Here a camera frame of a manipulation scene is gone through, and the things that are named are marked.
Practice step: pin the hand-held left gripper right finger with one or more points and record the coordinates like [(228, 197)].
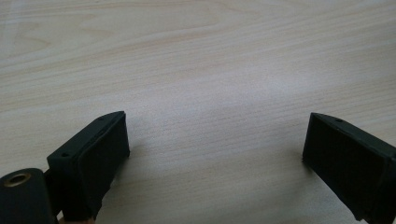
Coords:
[(351, 161)]

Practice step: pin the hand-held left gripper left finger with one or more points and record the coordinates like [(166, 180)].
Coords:
[(90, 161)]

